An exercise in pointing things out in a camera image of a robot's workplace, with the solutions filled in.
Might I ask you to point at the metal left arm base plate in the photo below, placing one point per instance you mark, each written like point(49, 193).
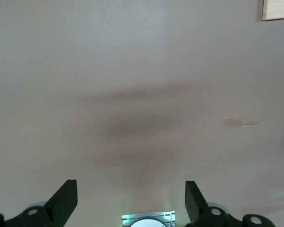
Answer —
point(126, 218)

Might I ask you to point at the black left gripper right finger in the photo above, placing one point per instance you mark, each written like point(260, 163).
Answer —
point(196, 205)

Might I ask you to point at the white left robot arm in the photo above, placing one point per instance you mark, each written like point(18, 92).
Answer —
point(146, 223)

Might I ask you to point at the brown table cover sheet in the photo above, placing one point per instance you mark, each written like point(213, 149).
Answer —
point(142, 47)

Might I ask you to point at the wooden cutting board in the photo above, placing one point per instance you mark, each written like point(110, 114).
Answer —
point(278, 9)

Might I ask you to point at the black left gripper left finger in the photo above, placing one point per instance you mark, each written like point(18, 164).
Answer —
point(59, 205)

